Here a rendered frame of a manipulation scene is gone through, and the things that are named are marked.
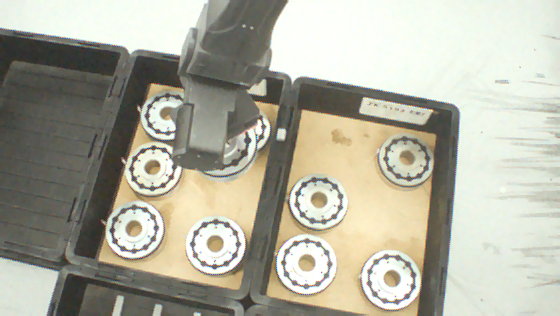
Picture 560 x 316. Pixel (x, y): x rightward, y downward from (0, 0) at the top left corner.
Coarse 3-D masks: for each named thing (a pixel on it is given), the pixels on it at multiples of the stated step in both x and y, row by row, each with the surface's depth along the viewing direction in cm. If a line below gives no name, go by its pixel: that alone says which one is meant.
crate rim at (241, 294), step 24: (120, 96) 96; (288, 96) 95; (96, 168) 90; (264, 192) 89; (264, 216) 87; (72, 240) 85; (96, 264) 84; (192, 288) 83; (216, 288) 83; (240, 288) 83
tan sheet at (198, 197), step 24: (168, 120) 104; (264, 168) 101; (120, 192) 99; (192, 192) 99; (216, 192) 99; (240, 192) 99; (168, 216) 97; (192, 216) 97; (240, 216) 97; (168, 240) 96; (216, 240) 96; (120, 264) 94; (144, 264) 94; (168, 264) 94
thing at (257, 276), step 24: (384, 96) 95; (408, 96) 95; (288, 120) 93; (456, 120) 94; (288, 144) 92; (456, 144) 92; (456, 168) 91; (264, 240) 86; (264, 264) 84; (312, 312) 82; (336, 312) 82
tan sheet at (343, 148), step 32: (320, 128) 104; (352, 128) 104; (384, 128) 104; (320, 160) 101; (352, 160) 101; (288, 192) 99; (352, 192) 99; (384, 192) 99; (416, 192) 99; (288, 224) 97; (352, 224) 97; (384, 224) 97; (416, 224) 97; (352, 256) 95; (416, 256) 95; (352, 288) 93
